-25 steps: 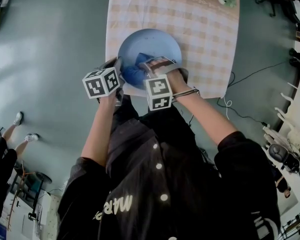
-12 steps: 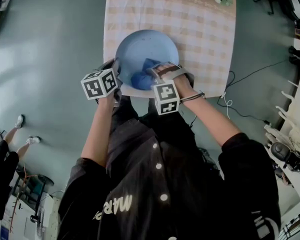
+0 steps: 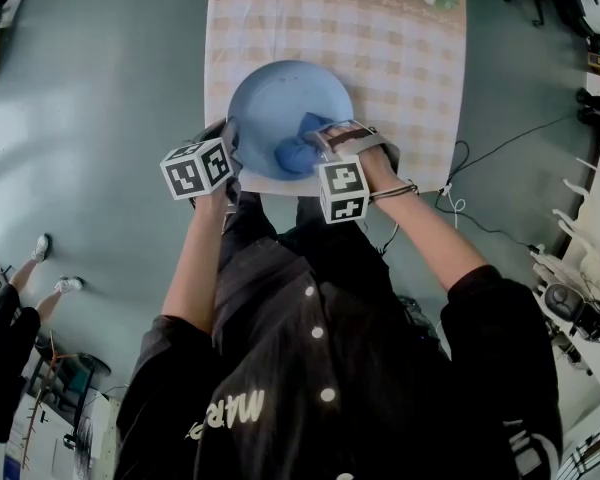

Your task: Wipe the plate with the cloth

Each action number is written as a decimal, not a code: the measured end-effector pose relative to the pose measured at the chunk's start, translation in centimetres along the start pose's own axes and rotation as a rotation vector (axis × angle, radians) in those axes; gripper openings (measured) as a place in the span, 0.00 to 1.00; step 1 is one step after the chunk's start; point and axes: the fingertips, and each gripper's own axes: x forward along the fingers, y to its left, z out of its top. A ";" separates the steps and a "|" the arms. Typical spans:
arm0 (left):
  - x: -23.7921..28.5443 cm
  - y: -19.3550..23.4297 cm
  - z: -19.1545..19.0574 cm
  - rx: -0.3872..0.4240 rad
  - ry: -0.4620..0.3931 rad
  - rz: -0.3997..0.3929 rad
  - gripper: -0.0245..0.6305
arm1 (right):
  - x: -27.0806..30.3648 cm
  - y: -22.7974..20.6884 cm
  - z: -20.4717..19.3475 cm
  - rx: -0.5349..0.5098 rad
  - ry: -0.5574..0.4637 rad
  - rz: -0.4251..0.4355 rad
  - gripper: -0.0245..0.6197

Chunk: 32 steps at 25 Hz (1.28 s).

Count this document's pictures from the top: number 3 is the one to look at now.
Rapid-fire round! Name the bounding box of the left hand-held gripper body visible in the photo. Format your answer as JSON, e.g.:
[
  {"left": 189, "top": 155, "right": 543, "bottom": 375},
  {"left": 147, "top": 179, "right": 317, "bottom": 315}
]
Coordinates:
[{"left": 159, "top": 119, "right": 243, "bottom": 205}]

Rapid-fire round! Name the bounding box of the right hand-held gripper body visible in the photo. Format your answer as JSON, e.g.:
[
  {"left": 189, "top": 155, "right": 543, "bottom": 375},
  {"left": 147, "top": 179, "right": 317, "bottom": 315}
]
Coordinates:
[{"left": 315, "top": 121, "right": 402, "bottom": 226}]

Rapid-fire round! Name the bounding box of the blue cloth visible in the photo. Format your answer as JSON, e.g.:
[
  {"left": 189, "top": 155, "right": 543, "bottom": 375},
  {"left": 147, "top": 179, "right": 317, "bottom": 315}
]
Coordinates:
[{"left": 273, "top": 112, "right": 337, "bottom": 176}]

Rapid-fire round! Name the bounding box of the blue plate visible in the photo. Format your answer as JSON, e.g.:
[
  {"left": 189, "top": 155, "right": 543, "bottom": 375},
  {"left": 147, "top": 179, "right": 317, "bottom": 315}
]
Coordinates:
[{"left": 226, "top": 59, "right": 356, "bottom": 183}]

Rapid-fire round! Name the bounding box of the person's right forearm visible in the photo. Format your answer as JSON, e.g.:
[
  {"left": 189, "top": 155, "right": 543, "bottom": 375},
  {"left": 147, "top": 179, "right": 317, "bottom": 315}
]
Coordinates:
[{"left": 369, "top": 182, "right": 505, "bottom": 294}]

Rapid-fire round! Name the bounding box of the person's left forearm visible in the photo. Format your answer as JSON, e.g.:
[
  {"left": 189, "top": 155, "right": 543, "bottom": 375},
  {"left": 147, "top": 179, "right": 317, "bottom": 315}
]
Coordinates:
[{"left": 160, "top": 187, "right": 242, "bottom": 335}]

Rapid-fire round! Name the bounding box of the person's right hand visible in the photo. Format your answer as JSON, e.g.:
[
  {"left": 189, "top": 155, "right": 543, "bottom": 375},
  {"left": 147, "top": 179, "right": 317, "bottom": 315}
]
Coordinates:
[{"left": 326, "top": 123, "right": 400, "bottom": 193}]

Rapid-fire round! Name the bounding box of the dark wristband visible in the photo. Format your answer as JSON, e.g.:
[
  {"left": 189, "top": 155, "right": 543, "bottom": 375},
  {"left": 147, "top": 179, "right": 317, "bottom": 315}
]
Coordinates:
[{"left": 368, "top": 179, "right": 421, "bottom": 202}]

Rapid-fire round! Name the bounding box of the beige checked tablecloth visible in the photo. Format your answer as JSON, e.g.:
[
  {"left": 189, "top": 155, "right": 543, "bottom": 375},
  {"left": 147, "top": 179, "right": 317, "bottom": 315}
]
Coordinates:
[{"left": 203, "top": 0, "right": 469, "bottom": 198}]

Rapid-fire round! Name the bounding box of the person's black shirt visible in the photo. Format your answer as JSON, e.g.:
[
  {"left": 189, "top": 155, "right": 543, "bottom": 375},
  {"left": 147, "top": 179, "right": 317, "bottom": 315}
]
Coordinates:
[{"left": 113, "top": 190, "right": 565, "bottom": 480}]

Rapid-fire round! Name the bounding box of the black round stool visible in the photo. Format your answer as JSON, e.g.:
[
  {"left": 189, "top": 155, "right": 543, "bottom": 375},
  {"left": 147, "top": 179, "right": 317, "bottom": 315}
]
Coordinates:
[{"left": 33, "top": 340, "right": 113, "bottom": 419}]

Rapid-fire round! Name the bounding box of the grey round device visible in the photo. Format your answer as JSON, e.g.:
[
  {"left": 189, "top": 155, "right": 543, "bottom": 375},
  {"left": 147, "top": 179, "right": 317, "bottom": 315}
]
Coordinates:
[{"left": 543, "top": 282, "right": 587, "bottom": 325}]

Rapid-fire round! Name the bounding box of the white cabinet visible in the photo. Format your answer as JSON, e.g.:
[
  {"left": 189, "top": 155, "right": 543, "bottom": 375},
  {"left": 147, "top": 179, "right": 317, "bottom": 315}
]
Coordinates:
[{"left": 3, "top": 391, "right": 124, "bottom": 480}]

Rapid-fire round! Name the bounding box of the white cable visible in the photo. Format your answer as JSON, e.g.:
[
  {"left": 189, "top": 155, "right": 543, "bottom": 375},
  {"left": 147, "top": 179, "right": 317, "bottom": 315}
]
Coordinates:
[{"left": 438, "top": 182, "right": 469, "bottom": 230}]

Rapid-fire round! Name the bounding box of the black cable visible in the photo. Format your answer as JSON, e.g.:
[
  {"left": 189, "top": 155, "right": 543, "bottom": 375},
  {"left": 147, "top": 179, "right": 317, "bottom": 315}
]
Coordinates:
[{"left": 433, "top": 114, "right": 577, "bottom": 250}]

